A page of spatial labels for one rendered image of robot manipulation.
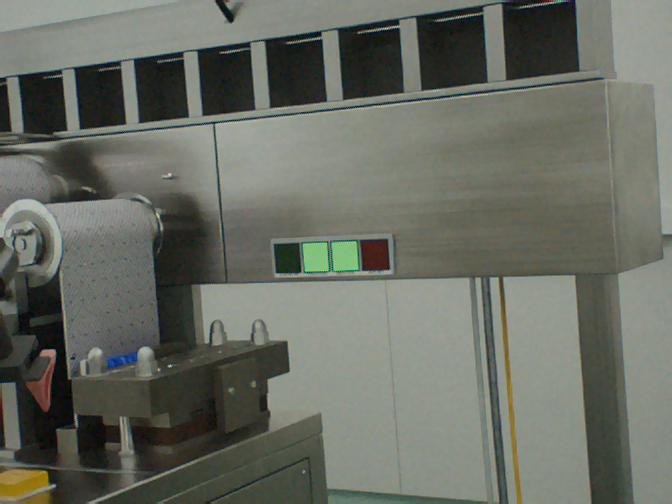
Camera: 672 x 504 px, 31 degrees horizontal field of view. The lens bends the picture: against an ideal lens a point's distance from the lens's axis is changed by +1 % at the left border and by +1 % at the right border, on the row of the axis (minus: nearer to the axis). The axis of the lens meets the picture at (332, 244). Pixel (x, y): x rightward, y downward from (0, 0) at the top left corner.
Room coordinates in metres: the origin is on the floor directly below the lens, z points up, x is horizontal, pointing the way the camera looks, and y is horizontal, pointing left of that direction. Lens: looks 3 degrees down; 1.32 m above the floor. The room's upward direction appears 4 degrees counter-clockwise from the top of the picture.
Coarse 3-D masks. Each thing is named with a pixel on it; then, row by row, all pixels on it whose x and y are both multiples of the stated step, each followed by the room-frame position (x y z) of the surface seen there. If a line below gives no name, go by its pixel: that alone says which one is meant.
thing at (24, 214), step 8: (16, 216) 2.02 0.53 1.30; (24, 216) 2.01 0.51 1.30; (32, 216) 2.00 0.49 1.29; (40, 216) 1.99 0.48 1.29; (8, 224) 2.03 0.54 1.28; (40, 224) 1.99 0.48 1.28; (48, 224) 1.99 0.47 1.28; (152, 224) 2.20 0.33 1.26; (48, 232) 1.99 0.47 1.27; (152, 232) 2.20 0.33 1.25; (48, 240) 1.99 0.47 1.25; (152, 240) 2.20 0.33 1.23; (48, 248) 1.99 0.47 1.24; (48, 256) 1.99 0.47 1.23; (40, 264) 2.00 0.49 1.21; (48, 264) 1.99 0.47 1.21; (32, 272) 2.01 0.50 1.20; (40, 272) 2.00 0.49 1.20
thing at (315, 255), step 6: (306, 246) 2.11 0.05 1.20; (312, 246) 2.11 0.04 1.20; (318, 246) 2.10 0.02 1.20; (324, 246) 2.09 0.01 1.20; (306, 252) 2.11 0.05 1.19; (312, 252) 2.11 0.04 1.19; (318, 252) 2.10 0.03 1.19; (324, 252) 2.10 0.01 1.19; (306, 258) 2.12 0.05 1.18; (312, 258) 2.11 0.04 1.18; (318, 258) 2.10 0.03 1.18; (324, 258) 2.10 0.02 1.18; (306, 264) 2.12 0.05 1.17; (312, 264) 2.11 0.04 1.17; (318, 264) 2.10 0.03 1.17; (324, 264) 2.10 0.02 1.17; (306, 270) 2.12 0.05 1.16; (312, 270) 2.11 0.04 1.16; (318, 270) 2.10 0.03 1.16; (324, 270) 2.10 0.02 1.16
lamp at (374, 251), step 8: (368, 240) 2.05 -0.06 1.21; (376, 240) 2.04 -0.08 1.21; (384, 240) 2.03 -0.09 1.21; (368, 248) 2.05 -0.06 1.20; (376, 248) 2.04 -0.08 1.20; (384, 248) 2.03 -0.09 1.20; (368, 256) 2.05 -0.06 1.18; (376, 256) 2.04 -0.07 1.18; (384, 256) 2.03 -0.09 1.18; (368, 264) 2.05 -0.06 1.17; (376, 264) 2.04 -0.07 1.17; (384, 264) 2.03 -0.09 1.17
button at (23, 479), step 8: (8, 472) 1.76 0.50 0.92; (16, 472) 1.75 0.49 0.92; (24, 472) 1.75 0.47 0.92; (32, 472) 1.74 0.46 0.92; (40, 472) 1.74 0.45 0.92; (0, 480) 1.71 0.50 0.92; (8, 480) 1.71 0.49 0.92; (16, 480) 1.70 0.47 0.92; (24, 480) 1.71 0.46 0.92; (32, 480) 1.72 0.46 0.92; (40, 480) 1.73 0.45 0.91; (0, 488) 1.70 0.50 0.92; (8, 488) 1.69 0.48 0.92; (16, 488) 1.69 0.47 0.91; (24, 488) 1.71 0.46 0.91; (32, 488) 1.72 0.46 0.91; (40, 488) 1.73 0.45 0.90; (0, 496) 1.70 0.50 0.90; (8, 496) 1.69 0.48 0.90; (16, 496) 1.69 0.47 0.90
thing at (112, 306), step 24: (96, 264) 2.06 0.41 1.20; (120, 264) 2.11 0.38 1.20; (144, 264) 2.16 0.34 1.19; (72, 288) 2.00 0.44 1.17; (96, 288) 2.05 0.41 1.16; (120, 288) 2.10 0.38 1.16; (144, 288) 2.16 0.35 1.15; (72, 312) 2.00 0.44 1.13; (96, 312) 2.05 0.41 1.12; (120, 312) 2.10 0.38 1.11; (144, 312) 2.15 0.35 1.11; (72, 336) 1.99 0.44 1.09; (96, 336) 2.04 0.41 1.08; (120, 336) 2.10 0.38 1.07; (144, 336) 2.15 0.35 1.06; (72, 360) 1.99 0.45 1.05
